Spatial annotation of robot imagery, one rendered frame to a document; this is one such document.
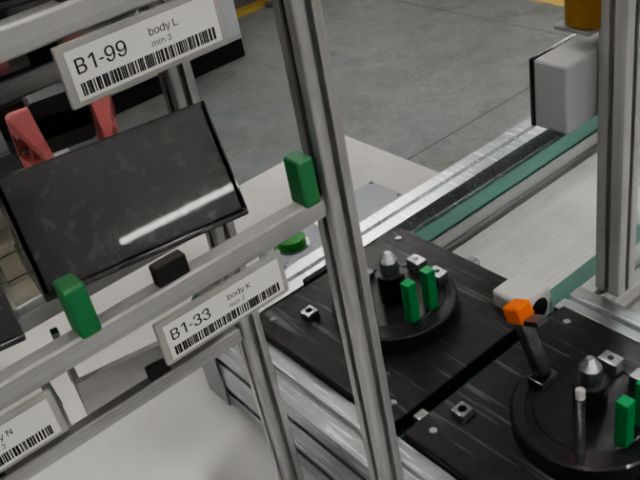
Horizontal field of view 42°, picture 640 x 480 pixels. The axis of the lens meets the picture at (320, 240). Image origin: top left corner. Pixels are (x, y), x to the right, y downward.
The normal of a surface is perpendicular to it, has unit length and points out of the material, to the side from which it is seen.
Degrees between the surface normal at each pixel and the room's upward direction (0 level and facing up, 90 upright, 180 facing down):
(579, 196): 0
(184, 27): 90
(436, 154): 0
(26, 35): 90
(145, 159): 65
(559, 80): 90
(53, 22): 90
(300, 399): 0
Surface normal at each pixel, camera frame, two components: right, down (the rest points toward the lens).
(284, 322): -0.17, -0.81
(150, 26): 0.63, 0.34
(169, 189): 0.37, 0.04
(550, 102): -0.76, 0.47
